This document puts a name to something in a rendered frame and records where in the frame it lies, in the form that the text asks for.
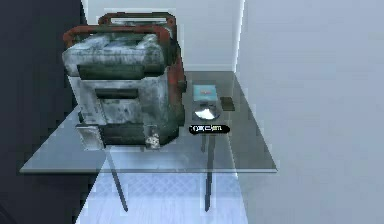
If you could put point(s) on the black remote control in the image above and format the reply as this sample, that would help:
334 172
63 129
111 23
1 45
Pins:
209 129

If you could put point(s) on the light blue book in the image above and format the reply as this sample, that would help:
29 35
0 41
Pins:
204 91

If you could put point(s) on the dark grey phone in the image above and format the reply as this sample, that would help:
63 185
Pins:
227 103

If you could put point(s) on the glass table with black legs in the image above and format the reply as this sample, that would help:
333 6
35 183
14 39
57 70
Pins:
233 150

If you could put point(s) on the grey box with red frame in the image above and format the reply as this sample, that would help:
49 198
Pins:
123 90

